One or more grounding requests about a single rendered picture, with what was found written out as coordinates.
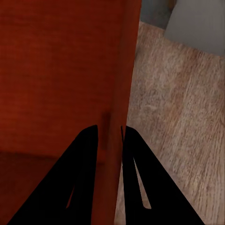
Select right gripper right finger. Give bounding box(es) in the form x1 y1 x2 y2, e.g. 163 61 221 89
121 126 205 225

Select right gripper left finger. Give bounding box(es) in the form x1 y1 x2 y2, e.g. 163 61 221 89
7 125 98 225

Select storage box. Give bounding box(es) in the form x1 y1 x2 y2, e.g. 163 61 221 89
0 0 142 225

